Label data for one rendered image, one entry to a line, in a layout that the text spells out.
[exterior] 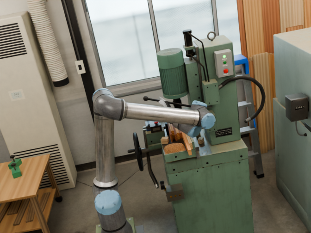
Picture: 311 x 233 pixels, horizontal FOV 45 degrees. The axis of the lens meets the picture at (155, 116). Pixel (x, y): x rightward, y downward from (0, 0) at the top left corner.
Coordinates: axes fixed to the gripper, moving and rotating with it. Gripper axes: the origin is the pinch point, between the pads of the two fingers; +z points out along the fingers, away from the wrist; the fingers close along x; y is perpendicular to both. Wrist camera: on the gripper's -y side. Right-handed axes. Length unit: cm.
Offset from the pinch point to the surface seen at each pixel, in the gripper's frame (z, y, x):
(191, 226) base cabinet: -38, -29, 85
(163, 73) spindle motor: 5.4, -4.3, -21.6
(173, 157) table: -22.5, -2.8, 27.4
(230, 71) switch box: -29, -27, -35
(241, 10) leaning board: 45, -145, -63
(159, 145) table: -2.1, -11.3, 30.6
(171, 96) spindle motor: -2.1, -9.3, -7.7
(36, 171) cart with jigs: 98, 19, 105
